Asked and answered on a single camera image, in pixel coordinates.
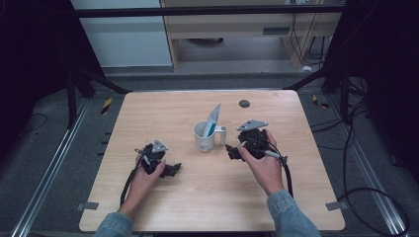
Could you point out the black horizontal frame bar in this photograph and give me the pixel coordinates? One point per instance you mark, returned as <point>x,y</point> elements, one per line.
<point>197,11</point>

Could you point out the aluminium floor rail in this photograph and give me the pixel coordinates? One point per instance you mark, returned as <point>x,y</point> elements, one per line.
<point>49,168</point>
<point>365,171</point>

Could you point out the person's right hand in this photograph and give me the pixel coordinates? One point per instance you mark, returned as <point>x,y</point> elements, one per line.
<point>267,174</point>

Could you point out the grey round table grommet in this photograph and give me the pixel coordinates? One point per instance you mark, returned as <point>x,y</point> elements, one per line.
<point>244,103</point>

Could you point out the light wooden desk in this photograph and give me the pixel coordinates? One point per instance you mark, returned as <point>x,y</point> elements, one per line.
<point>230,26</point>

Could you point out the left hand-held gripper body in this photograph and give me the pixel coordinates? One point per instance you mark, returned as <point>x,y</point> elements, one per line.
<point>150,163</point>

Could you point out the yellow and black tape strip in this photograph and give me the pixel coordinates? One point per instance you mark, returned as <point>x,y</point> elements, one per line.
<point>319,102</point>
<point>106,106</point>

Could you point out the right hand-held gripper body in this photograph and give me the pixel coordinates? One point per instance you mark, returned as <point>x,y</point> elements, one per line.
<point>255,141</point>

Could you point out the black curtain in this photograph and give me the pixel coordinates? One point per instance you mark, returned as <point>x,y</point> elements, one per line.
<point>388,82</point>
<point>33,65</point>

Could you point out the black metal stand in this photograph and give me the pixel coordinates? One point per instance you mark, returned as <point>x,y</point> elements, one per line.
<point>70,98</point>
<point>344,95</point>

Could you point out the white cabinet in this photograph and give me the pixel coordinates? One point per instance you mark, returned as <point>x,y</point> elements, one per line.
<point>125,39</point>

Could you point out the person's left hand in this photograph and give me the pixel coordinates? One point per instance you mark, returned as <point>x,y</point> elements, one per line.
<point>145,184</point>

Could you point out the small white floor object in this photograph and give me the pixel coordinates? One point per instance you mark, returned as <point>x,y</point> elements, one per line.
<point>306,68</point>

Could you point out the white and teal toothpaste tube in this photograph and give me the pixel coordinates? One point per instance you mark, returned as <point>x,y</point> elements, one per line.
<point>214,118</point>

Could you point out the grey metal table bracket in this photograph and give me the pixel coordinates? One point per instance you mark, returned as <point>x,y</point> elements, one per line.
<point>336,205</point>
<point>87,206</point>

